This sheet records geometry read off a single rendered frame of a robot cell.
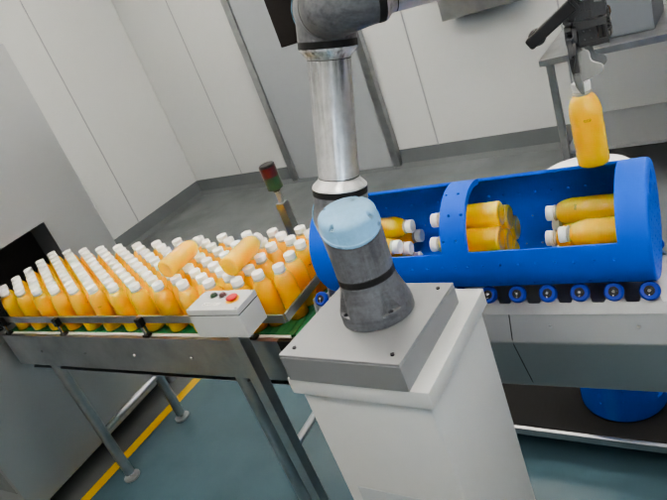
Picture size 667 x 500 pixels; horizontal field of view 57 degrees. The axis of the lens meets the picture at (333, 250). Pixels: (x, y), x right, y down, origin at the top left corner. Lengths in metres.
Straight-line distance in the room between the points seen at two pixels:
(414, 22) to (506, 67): 0.80
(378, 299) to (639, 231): 0.59
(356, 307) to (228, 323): 0.68
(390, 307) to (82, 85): 5.54
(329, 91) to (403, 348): 0.50
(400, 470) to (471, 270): 0.53
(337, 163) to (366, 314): 0.31
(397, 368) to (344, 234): 0.26
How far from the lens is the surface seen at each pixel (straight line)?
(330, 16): 1.10
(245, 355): 1.90
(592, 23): 1.39
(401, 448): 1.28
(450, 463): 1.25
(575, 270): 1.51
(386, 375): 1.11
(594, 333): 1.62
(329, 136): 1.23
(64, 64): 6.45
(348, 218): 1.13
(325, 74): 1.21
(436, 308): 1.21
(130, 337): 2.40
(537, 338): 1.66
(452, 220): 1.55
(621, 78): 4.88
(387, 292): 1.18
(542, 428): 2.42
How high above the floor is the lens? 1.86
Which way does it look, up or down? 25 degrees down
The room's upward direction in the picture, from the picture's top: 21 degrees counter-clockwise
